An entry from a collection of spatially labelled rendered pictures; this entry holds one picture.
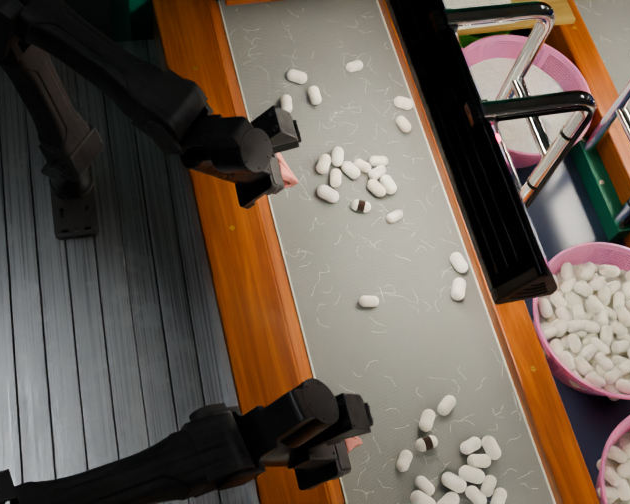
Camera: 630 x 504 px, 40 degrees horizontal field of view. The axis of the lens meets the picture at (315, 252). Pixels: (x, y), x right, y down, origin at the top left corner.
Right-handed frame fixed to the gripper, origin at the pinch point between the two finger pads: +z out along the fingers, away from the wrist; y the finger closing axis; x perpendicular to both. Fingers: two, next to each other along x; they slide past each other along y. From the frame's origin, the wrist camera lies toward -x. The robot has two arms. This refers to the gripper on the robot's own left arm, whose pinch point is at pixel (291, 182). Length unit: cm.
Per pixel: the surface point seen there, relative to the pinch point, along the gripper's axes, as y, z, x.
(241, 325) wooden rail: -17.8, -2.3, 13.7
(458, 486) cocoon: -47, 17, -2
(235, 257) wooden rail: -6.7, -1.3, 12.9
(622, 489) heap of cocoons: -52, 37, -17
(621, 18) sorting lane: 33, 66, -41
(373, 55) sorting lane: 30.5, 25.7, -6.6
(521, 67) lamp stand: 5.8, 17.2, -33.2
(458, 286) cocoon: -17.5, 24.4, -8.6
